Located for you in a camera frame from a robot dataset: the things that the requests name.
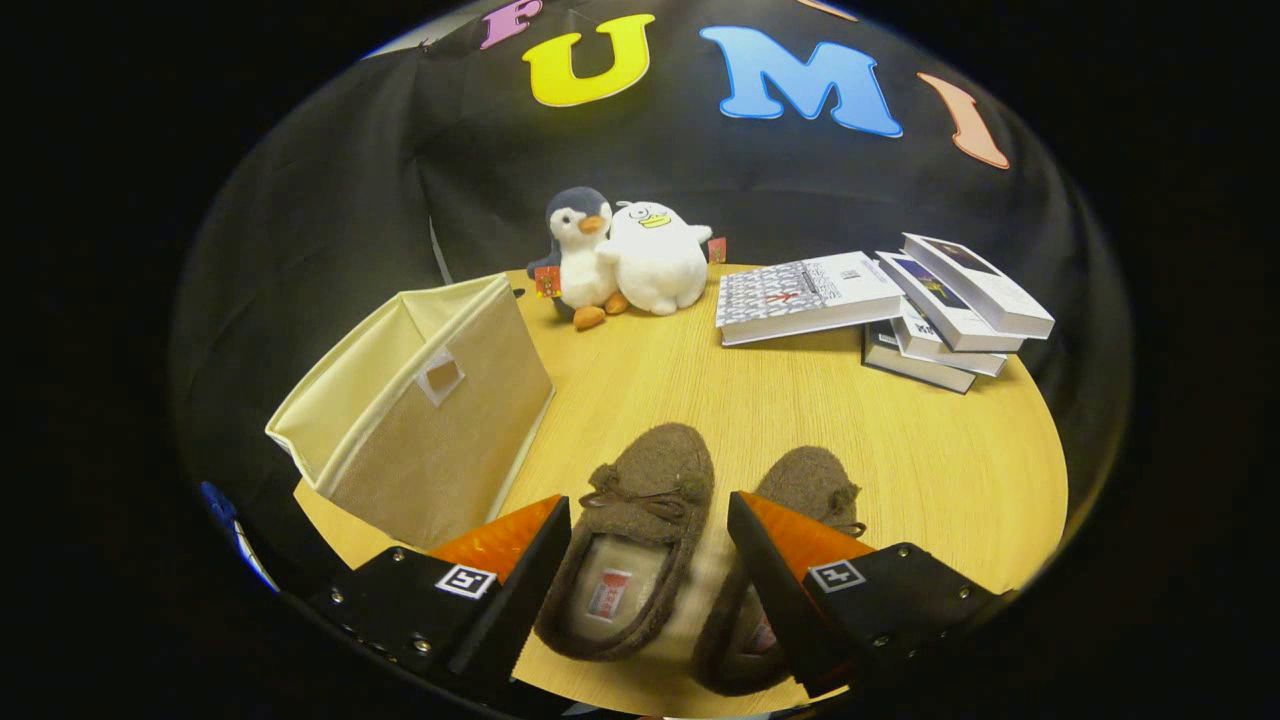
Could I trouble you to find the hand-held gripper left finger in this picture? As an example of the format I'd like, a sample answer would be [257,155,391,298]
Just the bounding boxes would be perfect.
[297,495,572,701]

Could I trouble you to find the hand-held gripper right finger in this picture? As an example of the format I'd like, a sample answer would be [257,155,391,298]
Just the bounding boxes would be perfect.
[727,491,1013,699]

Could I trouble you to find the brown fuzzy shoe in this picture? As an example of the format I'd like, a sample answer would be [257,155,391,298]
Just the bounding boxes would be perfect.
[535,422,716,661]
[695,446,866,696]

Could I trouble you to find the beige fabric storage box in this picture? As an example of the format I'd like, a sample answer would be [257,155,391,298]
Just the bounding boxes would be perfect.
[265,272,556,551]

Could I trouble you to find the dark grey cover book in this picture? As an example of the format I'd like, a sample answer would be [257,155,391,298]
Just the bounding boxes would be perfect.
[862,320,976,394]

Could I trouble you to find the white book with black print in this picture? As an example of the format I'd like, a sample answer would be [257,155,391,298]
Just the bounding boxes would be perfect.
[893,300,1009,378]

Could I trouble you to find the grey patterned cover book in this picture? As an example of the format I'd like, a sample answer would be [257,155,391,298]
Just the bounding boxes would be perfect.
[715,251,906,347]

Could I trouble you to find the grey white penguin plush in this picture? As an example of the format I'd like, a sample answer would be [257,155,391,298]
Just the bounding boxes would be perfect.
[527,187,629,331]

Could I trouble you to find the white duck plush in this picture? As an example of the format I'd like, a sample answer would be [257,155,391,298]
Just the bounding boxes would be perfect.
[597,200,728,317]

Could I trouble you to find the white book dark cover picture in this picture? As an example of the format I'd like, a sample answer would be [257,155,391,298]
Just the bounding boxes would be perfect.
[902,233,1056,339]

